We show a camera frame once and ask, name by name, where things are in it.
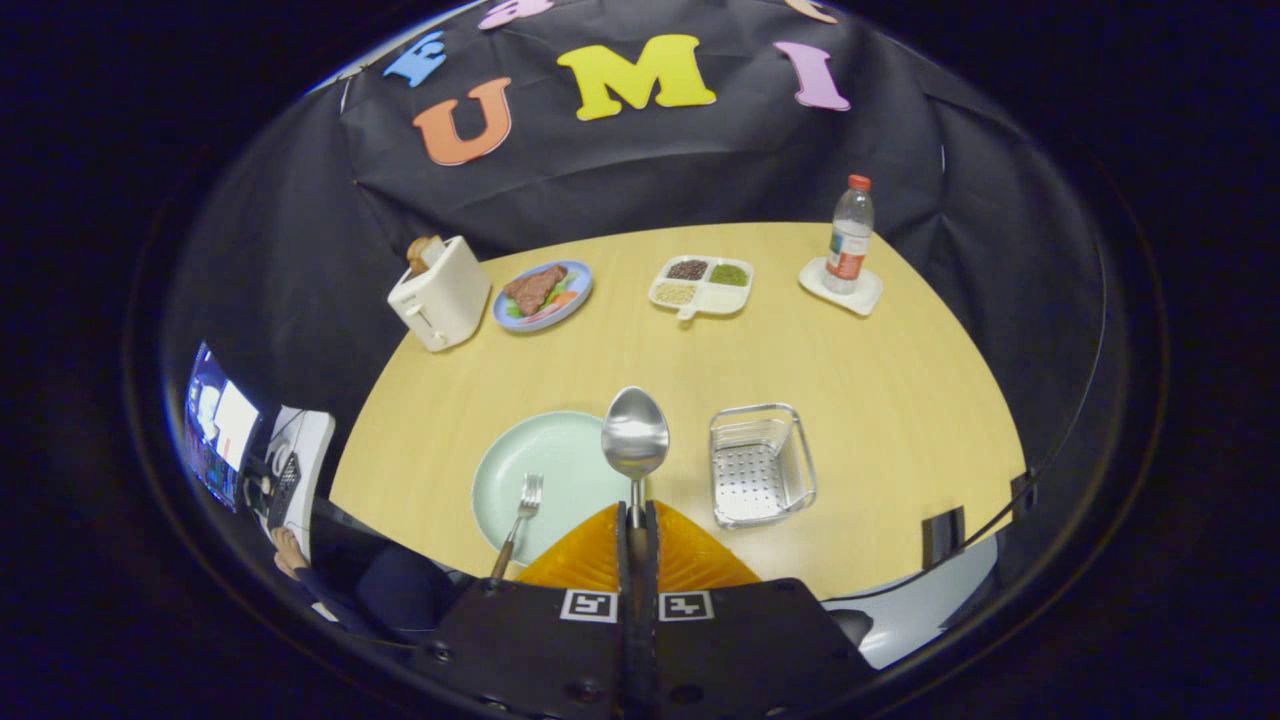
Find black backdrop cloth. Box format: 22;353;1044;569
160;0;1111;481

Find white divided dish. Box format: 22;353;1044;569
648;255;755;321

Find blue plate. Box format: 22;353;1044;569
492;260;594;333

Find wooden-handled metal spoon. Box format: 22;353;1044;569
601;386;671;531

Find black keyboard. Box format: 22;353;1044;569
266;452;301;531

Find white side desk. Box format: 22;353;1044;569
262;405;337;541

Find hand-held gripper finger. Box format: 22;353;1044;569
640;500;876;720
412;500;641;720

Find wooden-handled metal fork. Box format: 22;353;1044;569
488;473;545;582

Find white square coaster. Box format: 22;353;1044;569
798;256;884;318

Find pale green plate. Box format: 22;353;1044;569
471;411;636;568

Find clear red-capped water bottle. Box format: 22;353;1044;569
823;174;875;296

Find brown steak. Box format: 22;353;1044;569
503;264;569;317

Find person's dark clothed body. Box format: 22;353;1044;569
272;500;476;646

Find computer monitor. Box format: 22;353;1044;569
183;345;261;511

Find white toaster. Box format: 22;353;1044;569
387;236;493;353

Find metal drainer basket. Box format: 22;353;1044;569
709;403;818;529

